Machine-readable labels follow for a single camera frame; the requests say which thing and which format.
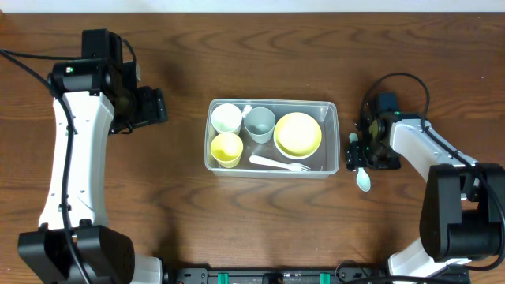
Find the grey plastic cup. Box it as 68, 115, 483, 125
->
244, 107, 276, 144

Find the white plastic cup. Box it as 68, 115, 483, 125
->
211, 103, 243, 135

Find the clear plastic storage box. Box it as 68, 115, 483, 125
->
204, 99, 340, 179

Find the white plastic bowl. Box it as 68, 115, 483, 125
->
275, 144, 318, 160

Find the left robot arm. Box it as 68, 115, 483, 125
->
17, 29, 167, 283

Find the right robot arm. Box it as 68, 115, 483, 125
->
346, 92, 504, 282

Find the pink plastic fork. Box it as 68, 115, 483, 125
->
249, 155, 310, 172

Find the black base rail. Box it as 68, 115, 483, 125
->
163, 266, 470, 284

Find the yellow plastic bowl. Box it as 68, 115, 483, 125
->
273, 112, 323, 154

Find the light blue plastic spoon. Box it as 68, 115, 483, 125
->
349, 133, 371, 192

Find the yellow plastic cup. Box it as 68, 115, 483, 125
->
211, 133, 244, 169

